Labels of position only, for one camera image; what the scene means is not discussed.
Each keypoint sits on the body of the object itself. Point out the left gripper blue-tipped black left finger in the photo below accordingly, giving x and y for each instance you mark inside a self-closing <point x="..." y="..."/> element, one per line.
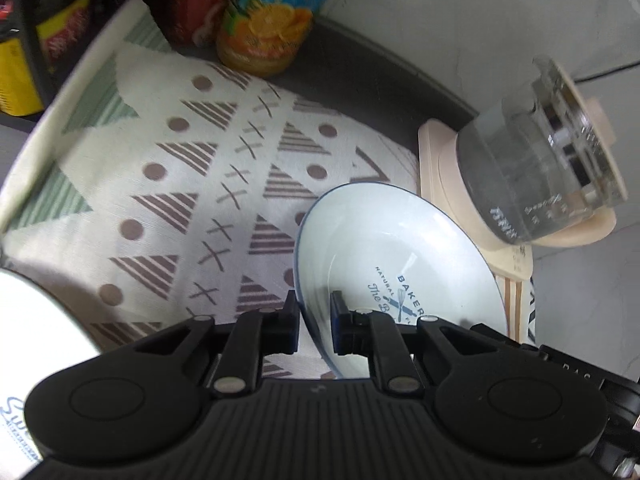
<point x="255" y="335"/>

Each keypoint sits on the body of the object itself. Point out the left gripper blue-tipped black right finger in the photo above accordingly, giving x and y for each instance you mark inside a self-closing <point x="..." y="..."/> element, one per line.
<point x="387" y="346"/>

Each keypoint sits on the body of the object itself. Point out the small white bakery plate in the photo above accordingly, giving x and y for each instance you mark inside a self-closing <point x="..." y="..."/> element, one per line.
<point x="387" y="249"/>

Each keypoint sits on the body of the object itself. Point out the cream kettle base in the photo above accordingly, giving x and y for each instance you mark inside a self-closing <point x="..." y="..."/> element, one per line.
<point x="442" y="185"/>

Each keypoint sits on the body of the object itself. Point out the patterned white table cloth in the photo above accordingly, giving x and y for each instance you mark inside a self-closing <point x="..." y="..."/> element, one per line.
<point x="158" y="186"/>

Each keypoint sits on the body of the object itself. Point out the large white plate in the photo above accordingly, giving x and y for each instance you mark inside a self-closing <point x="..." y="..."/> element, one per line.
<point x="38" y="338"/>

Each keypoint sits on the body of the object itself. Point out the glass electric kettle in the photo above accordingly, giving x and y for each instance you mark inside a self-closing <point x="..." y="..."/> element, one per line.
<point x="537" y="167"/>

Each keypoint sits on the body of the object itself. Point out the orange juice bottle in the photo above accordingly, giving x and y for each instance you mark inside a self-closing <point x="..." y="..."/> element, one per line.
<point x="262" y="37"/>

